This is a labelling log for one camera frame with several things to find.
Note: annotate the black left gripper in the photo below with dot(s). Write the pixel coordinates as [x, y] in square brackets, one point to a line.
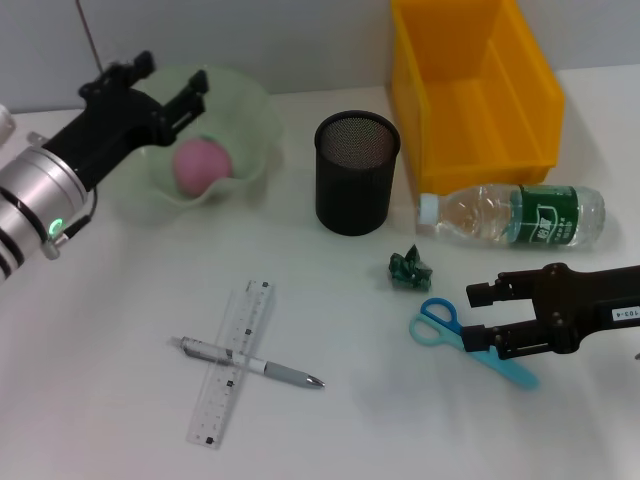
[100, 135]

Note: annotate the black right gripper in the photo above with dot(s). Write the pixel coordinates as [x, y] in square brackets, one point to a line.
[590, 305]

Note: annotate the green plastic wrapper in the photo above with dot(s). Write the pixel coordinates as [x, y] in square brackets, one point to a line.
[410, 270]

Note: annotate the pink toy peach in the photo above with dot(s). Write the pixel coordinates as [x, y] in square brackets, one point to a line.
[202, 165]

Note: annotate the clear green-label water bottle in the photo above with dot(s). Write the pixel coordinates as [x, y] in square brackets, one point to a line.
[500, 215]

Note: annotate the blue teal scissors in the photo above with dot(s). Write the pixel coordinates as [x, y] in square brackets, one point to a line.
[435, 330]

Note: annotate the translucent green fruit bowl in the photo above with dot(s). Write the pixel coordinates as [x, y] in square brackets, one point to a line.
[245, 125]

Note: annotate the black mesh pen holder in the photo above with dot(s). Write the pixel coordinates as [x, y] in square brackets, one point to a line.
[350, 200]

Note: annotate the white grey ballpoint pen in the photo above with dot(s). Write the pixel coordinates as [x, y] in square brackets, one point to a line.
[290, 376]

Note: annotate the clear plastic ruler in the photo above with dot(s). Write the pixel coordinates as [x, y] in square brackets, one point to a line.
[215, 410]

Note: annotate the yellow plastic bin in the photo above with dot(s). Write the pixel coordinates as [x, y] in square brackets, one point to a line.
[450, 125]

